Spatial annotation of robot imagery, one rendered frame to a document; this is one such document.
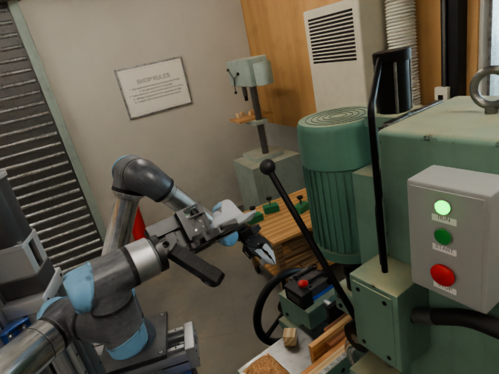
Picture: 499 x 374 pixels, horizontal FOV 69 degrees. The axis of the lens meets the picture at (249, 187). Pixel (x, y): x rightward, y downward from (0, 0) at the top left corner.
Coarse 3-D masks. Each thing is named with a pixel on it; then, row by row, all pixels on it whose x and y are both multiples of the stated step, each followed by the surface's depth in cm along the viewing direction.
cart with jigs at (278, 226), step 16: (304, 192) 286; (256, 208) 277; (272, 208) 262; (304, 208) 254; (272, 224) 248; (288, 224) 243; (272, 240) 228; (288, 240) 288; (304, 240) 283; (288, 256) 267; (304, 256) 263; (272, 272) 256
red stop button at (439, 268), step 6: (438, 264) 46; (432, 270) 46; (438, 270) 46; (444, 270) 45; (450, 270) 45; (432, 276) 47; (438, 276) 46; (444, 276) 45; (450, 276) 45; (438, 282) 46; (444, 282) 46; (450, 282) 45
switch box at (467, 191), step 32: (416, 192) 45; (448, 192) 42; (480, 192) 39; (416, 224) 47; (448, 224) 43; (480, 224) 40; (416, 256) 49; (448, 256) 45; (480, 256) 41; (480, 288) 43
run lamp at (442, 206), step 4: (440, 200) 43; (444, 200) 42; (436, 204) 43; (440, 204) 42; (444, 204) 42; (448, 204) 42; (436, 208) 43; (440, 208) 43; (444, 208) 42; (448, 208) 42; (440, 212) 43; (444, 212) 42; (448, 212) 42
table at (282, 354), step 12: (288, 324) 111; (324, 324) 104; (300, 336) 102; (312, 336) 101; (276, 348) 100; (288, 348) 99; (300, 348) 98; (252, 360) 98; (276, 360) 96; (288, 360) 95; (300, 360) 95; (240, 372) 95; (300, 372) 91
